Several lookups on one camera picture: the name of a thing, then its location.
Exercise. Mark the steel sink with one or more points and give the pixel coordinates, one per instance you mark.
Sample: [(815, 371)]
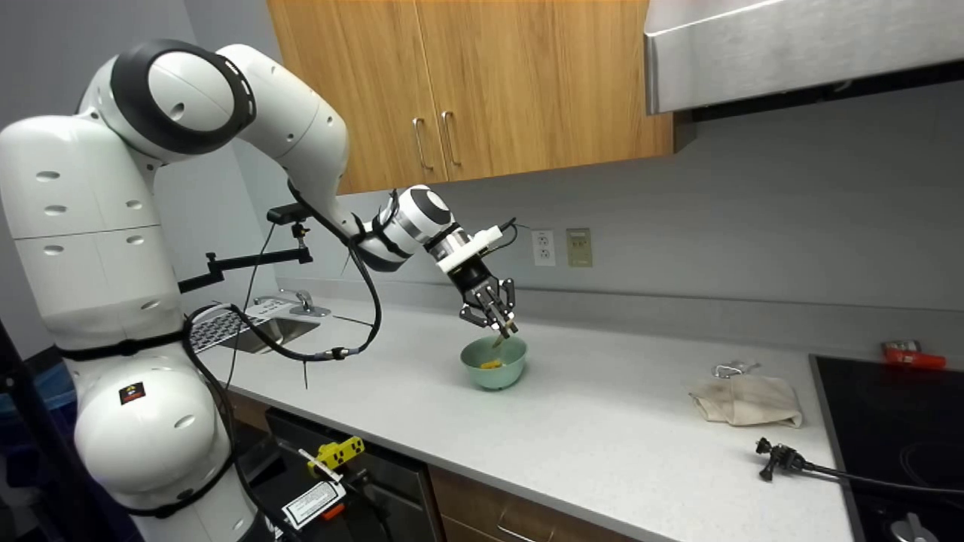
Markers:
[(271, 333)]

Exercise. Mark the wooden upper cabinet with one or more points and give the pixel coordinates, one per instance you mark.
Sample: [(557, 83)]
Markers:
[(483, 80)]

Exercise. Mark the wooden cabinet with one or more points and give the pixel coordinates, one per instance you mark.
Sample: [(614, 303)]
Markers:
[(521, 516), (483, 80)]

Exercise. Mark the black stove silver trim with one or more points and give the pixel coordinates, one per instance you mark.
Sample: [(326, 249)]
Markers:
[(893, 441)]

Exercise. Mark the black articulated camera stand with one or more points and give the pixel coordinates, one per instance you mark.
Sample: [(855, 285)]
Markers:
[(252, 261)]

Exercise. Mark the mint green bowl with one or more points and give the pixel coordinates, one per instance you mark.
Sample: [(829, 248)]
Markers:
[(496, 377)]

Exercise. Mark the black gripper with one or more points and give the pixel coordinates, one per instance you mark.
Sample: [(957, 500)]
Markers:
[(479, 279)]

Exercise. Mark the yellow pasta piece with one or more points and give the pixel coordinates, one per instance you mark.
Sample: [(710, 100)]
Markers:
[(491, 365)]

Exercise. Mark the beige switch plate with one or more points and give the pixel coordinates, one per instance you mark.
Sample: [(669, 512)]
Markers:
[(578, 248)]

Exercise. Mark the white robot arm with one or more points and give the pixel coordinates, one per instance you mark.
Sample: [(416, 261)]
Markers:
[(108, 249)]

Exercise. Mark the beige cloth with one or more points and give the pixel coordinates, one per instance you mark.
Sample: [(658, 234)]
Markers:
[(748, 402)]

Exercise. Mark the steel range hood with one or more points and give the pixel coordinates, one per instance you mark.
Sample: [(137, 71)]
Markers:
[(803, 49)]

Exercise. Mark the white wall outlet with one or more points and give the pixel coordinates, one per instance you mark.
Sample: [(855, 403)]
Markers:
[(543, 248)]

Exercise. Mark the wooden lower cabinet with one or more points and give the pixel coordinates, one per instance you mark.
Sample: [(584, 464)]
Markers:
[(521, 516)]

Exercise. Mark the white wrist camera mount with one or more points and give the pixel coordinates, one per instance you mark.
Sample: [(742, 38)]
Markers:
[(472, 244)]

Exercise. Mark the red object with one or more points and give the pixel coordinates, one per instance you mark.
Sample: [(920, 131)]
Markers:
[(911, 356)]

